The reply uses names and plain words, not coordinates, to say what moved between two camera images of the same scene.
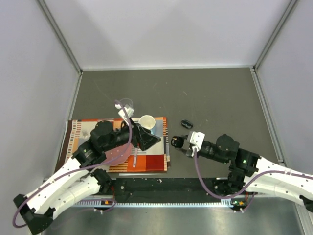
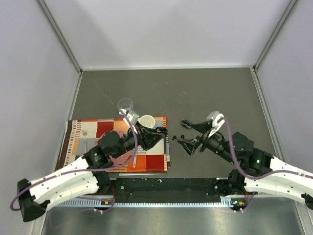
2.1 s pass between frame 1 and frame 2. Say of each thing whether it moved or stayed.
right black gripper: moved
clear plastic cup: stayed
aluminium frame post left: stayed
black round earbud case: stayed
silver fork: stayed
